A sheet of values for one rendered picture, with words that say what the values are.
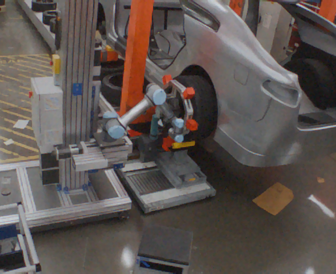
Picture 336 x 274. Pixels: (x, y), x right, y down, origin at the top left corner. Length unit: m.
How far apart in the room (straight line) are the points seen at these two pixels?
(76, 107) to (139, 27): 1.05
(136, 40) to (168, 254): 2.00
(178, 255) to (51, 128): 1.40
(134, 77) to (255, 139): 1.41
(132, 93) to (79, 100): 0.93
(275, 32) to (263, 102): 5.26
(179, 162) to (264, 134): 1.29
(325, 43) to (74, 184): 3.27
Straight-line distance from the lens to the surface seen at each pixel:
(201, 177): 4.00
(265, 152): 3.15
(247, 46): 3.15
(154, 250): 2.88
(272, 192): 4.38
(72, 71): 2.97
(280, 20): 8.14
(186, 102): 3.52
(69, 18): 2.82
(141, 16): 3.62
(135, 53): 3.71
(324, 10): 5.39
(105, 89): 5.05
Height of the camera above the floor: 2.43
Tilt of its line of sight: 29 degrees down
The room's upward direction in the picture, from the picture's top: 9 degrees clockwise
